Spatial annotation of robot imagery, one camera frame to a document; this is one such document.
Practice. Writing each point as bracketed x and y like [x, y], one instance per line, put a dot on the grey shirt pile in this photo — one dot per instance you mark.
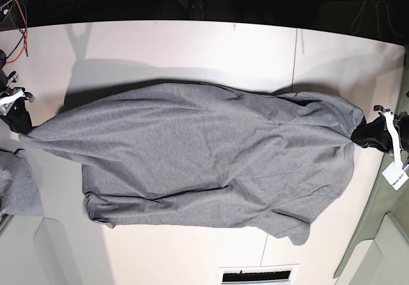
[19, 192]

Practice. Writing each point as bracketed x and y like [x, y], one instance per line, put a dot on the table cable slot grommet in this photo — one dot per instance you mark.
[263, 275]

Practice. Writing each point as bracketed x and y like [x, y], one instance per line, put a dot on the grey bin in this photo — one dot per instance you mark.
[27, 255]
[382, 260]

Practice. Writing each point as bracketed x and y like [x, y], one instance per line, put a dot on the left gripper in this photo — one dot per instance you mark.
[384, 133]

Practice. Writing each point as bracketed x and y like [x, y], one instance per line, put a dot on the black round stool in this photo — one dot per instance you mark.
[296, 13]

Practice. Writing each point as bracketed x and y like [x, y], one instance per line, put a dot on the grey bin right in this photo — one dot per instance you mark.
[382, 260]

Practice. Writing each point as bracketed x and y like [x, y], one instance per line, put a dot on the grey t-shirt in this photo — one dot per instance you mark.
[207, 155]

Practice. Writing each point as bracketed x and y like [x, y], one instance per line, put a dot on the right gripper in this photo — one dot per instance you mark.
[13, 106]

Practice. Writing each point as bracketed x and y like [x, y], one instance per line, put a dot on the grey bin left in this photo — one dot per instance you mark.
[27, 255]

